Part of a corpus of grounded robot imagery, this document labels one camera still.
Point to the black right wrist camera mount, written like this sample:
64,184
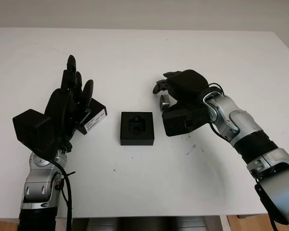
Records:
175,122

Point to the dark grey robot torso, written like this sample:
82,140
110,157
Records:
144,223

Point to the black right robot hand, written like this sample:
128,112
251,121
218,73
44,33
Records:
187,86

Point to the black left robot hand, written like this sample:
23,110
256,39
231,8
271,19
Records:
62,108

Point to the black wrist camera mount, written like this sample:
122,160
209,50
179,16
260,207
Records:
31,127
175,122

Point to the black box lid white label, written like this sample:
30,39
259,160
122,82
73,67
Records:
97,113

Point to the small silver action camera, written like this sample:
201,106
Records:
165,102

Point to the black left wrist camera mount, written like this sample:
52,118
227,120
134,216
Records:
31,127

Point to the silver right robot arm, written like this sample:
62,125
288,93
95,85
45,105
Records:
245,130

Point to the black camera box base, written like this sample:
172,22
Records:
125,139

